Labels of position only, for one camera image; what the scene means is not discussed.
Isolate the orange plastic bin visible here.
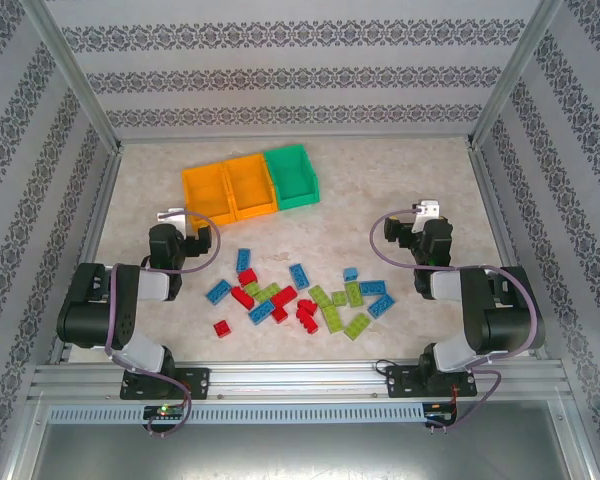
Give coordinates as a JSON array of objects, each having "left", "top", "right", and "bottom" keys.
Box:
[
  {"left": 181, "top": 162, "right": 236, "bottom": 229},
  {"left": 222, "top": 153, "right": 280, "bottom": 222}
]

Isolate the green plastic bin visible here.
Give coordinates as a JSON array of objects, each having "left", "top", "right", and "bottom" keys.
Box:
[{"left": 263, "top": 143, "right": 322, "bottom": 212}]

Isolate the grey metal sheet panel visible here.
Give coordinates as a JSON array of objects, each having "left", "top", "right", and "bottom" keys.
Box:
[{"left": 9, "top": 422, "right": 594, "bottom": 480}]

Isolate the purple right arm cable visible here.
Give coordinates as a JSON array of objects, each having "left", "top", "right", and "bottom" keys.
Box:
[{"left": 369, "top": 210, "right": 539, "bottom": 432}]

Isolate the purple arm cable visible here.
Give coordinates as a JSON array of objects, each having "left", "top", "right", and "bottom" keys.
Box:
[
  {"left": 102, "top": 208, "right": 223, "bottom": 437},
  {"left": 369, "top": 210, "right": 539, "bottom": 432}
]

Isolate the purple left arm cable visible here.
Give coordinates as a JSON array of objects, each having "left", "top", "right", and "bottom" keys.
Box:
[{"left": 102, "top": 208, "right": 223, "bottom": 437}]

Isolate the aluminium side rail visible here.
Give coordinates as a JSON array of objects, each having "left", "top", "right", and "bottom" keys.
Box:
[
  {"left": 49, "top": 149, "right": 124, "bottom": 364},
  {"left": 467, "top": 144, "right": 549, "bottom": 359}
]

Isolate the aluminium rear rail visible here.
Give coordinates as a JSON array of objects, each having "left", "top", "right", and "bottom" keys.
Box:
[{"left": 117, "top": 132, "right": 474, "bottom": 144}]

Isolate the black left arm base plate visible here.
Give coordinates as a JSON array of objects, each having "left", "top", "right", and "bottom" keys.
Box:
[{"left": 119, "top": 368, "right": 211, "bottom": 400}]

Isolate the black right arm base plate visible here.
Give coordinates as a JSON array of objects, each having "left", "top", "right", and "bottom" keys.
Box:
[{"left": 385, "top": 364, "right": 479, "bottom": 399}]

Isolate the aluminium mounting rail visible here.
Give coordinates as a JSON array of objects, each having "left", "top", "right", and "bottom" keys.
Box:
[{"left": 27, "top": 362, "right": 566, "bottom": 401}]

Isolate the grey slotted cable duct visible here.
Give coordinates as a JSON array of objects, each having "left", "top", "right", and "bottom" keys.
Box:
[{"left": 47, "top": 403, "right": 426, "bottom": 425}]

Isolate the aluminium frame post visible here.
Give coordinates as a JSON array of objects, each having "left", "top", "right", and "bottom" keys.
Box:
[
  {"left": 467, "top": 0, "right": 564, "bottom": 151},
  {"left": 22, "top": 0, "right": 124, "bottom": 154}
]

